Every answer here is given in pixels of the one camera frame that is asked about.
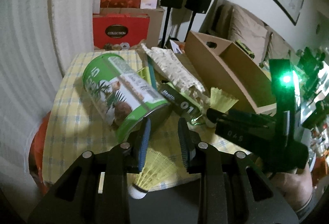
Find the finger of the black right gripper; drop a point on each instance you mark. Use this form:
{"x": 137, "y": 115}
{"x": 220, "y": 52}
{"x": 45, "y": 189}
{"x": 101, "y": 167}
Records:
{"x": 239, "y": 117}

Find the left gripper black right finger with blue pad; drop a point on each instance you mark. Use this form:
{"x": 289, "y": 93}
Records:
{"x": 188, "y": 142}

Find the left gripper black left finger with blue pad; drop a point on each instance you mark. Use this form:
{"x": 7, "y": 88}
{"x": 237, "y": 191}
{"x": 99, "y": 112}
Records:
{"x": 138, "y": 141}

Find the yellow shuttlecock white cork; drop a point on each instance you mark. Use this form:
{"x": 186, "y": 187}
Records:
{"x": 157, "y": 168}

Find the green labelled tin can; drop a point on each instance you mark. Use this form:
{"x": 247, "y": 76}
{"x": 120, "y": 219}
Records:
{"x": 122, "y": 97}

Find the green handled squeegee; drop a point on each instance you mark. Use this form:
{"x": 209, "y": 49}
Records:
{"x": 147, "y": 73}

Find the green carabiner clip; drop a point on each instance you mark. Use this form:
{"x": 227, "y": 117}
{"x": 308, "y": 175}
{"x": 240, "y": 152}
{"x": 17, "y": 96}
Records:
{"x": 200, "y": 120}

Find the person's right hand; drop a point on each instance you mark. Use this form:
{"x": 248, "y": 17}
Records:
{"x": 296, "y": 188}

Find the brown cardboard storage box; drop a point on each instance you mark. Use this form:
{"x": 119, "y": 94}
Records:
{"x": 221, "y": 63}

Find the yellow checked tablecloth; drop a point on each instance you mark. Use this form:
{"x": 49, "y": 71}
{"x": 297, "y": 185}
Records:
{"x": 75, "y": 126}

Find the black green small device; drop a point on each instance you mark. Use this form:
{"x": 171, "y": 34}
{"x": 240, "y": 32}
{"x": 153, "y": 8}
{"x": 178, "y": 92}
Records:
{"x": 246, "y": 49}

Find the beige sofa pillow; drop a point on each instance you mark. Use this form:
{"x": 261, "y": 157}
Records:
{"x": 278, "y": 48}
{"x": 245, "y": 29}

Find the orange stool under table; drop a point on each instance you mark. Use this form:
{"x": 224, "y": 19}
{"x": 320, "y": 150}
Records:
{"x": 35, "y": 158}

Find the red collection gift box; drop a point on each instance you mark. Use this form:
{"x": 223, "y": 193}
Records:
{"x": 116, "y": 32}

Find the black right speaker on stand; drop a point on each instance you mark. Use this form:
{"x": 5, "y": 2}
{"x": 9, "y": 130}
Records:
{"x": 197, "y": 7}

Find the large brown cardboard carton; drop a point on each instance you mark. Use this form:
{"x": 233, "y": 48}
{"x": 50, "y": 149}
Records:
{"x": 156, "y": 19}

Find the white foam mattress roll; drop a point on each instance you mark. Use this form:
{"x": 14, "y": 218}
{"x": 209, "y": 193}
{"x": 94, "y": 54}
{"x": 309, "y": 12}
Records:
{"x": 71, "y": 27}

